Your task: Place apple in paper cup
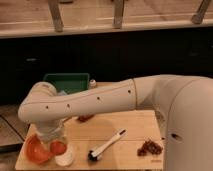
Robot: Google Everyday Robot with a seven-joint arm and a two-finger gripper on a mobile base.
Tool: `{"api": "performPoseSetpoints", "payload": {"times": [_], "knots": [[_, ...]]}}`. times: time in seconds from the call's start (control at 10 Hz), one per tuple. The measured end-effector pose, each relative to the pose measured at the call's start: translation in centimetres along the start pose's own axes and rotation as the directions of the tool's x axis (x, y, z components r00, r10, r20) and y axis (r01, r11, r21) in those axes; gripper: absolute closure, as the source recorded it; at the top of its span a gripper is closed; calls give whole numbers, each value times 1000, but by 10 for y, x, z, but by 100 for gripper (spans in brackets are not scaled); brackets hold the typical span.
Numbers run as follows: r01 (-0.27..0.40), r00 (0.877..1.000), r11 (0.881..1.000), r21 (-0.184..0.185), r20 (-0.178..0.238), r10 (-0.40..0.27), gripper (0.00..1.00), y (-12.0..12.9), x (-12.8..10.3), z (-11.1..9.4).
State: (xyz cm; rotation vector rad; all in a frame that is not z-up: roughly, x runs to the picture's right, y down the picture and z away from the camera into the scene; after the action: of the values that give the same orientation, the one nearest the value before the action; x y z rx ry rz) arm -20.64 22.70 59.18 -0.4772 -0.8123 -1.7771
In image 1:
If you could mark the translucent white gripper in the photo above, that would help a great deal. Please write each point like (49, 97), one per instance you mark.
(50, 130)

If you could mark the red apple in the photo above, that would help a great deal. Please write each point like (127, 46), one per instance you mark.
(58, 147)

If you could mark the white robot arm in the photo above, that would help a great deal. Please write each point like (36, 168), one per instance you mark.
(186, 103)

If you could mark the white paper cup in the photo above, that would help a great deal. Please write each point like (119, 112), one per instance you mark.
(67, 158)

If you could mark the orange bowl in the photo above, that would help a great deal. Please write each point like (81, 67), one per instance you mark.
(35, 151)

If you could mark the green plastic bin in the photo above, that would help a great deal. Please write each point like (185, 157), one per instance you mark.
(68, 82)

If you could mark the brown dried fruit pile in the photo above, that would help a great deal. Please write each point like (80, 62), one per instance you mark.
(149, 147)

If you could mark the metal chair leg right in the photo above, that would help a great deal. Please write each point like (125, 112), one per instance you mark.
(197, 18)

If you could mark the white handled dish brush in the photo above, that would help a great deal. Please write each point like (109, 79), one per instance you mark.
(95, 153)

